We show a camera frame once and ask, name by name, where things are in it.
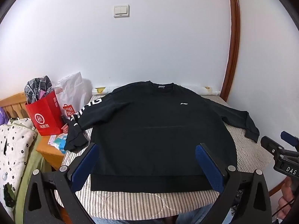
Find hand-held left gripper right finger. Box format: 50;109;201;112
195;142;273;224

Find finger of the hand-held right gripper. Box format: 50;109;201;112
260;135;287;162
280;131;299;150

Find person's right hand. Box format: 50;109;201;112
278;179;297;218

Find brown wooden door frame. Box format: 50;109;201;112
220;0;241;103

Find white floral quilt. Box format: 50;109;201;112
0;118;38;215

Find green bed sheet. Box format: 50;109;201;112
13;133;48;216

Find grey plaid cloth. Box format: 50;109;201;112
24;75;55;105

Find wooden headboard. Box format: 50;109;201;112
0;92;30;122

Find black sweatshirt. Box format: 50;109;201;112
64;80;260;192

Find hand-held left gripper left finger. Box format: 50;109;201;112
23;142;103;224

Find white duck print roll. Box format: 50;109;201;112
92;85;221;97

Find wooden nightstand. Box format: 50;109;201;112
36;121;70;171

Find white plastic shopping bag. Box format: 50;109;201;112
54;72;85;127

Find grey striped mattress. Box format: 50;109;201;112
54;93;281;222

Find red paper bag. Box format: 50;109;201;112
24;90;66;136

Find thin black cord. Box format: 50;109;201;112
277;197;296;218

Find purple cloth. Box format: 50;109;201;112
0;106;10;125

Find white wall switch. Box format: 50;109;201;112
113;4;130;18

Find blue tissue packet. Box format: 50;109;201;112
53;134;69;155

